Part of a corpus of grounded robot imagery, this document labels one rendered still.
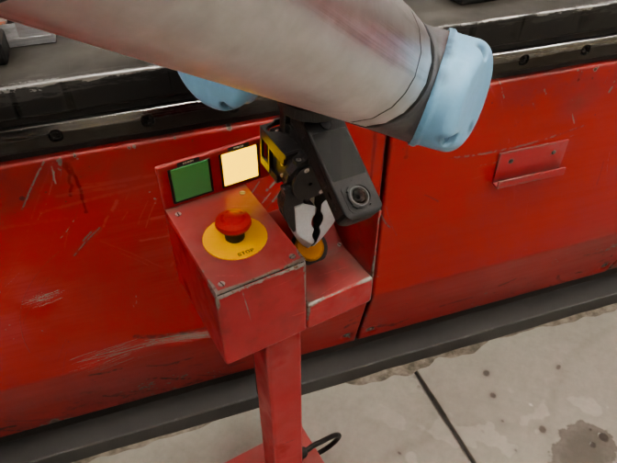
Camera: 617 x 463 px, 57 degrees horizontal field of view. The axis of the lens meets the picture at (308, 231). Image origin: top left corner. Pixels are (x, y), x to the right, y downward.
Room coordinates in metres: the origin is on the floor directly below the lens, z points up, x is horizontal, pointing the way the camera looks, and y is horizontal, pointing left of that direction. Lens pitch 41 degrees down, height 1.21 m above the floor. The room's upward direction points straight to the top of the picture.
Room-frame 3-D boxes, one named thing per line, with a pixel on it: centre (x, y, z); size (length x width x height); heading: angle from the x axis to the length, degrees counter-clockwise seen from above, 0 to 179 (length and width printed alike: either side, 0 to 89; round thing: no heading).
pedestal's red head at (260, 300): (0.50, 0.05, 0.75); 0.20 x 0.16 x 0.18; 120
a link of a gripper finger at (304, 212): (0.53, 0.02, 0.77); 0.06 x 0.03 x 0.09; 30
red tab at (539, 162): (0.90, -0.42, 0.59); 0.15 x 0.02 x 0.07; 108
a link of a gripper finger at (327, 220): (0.54, -0.01, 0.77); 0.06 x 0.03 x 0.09; 30
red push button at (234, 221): (0.47, 0.08, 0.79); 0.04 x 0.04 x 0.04
